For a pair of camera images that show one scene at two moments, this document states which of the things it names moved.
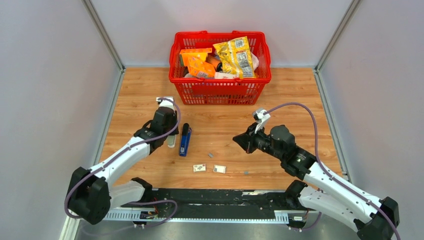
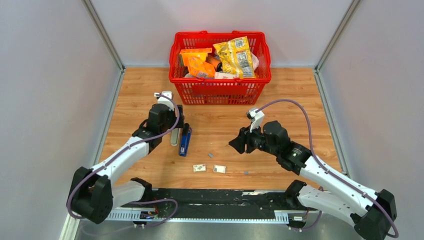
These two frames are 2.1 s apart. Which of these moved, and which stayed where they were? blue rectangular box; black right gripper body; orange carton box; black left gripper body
Moved: black left gripper body
Stayed: orange carton box; blue rectangular box; black right gripper body
